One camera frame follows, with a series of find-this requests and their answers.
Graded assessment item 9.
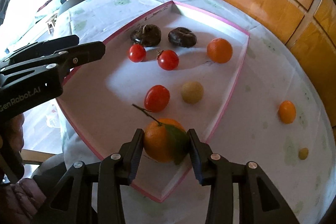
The small orange kumquat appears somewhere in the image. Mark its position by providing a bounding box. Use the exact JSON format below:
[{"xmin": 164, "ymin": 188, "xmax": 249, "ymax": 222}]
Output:
[{"xmin": 278, "ymin": 100, "xmax": 296, "ymax": 124}]

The small yellow longan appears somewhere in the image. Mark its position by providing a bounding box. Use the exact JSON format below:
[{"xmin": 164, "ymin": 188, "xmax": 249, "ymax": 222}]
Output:
[
  {"xmin": 181, "ymin": 81, "xmax": 204, "ymax": 105},
  {"xmin": 298, "ymin": 147, "xmax": 309, "ymax": 160}
]

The red cherry tomato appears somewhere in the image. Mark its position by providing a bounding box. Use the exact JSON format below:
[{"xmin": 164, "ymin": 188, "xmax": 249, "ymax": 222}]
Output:
[
  {"xmin": 144, "ymin": 85, "xmax": 170, "ymax": 113},
  {"xmin": 128, "ymin": 44, "xmax": 146, "ymax": 63},
  {"xmin": 157, "ymin": 50, "xmax": 179, "ymax": 71}
]

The orange tangerine with stem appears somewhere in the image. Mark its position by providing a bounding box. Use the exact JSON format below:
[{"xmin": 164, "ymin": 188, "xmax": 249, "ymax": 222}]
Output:
[{"xmin": 132, "ymin": 104, "xmax": 189, "ymax": 165}]

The left hand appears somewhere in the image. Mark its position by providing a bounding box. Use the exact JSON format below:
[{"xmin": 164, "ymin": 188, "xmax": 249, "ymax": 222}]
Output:
[{"xmin": 1, "ymin": 114, "xmax": 25, "ymax": 153}]

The dark brown fruit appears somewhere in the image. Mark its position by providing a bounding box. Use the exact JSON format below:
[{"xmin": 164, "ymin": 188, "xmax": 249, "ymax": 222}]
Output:
[
  {"xmin": 130, "ymin": 24, "xmax": 161, "ymax": 47},
  {"xmin": 168, "ymin": 27, "xmax": 197, "ymax": 48}
]

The white pink-edged tray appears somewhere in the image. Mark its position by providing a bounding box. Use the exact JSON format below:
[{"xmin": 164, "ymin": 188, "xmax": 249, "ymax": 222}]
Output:
[{"xmin": 55, "ymin": 0, "xmax": 251, "ymax": 204}]

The round orange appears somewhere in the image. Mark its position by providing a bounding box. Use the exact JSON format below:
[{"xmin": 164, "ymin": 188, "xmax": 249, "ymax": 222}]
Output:
[{"xmin": 207, "ymin": 38, "xmax": 233, "ymax": 64}]

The white green-patterned tablecloth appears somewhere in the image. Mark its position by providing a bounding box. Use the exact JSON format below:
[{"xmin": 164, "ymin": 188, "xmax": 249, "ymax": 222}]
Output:
[{"xmin": 55, "ymin": 0, "xmax": 335, "ymax": 223}]

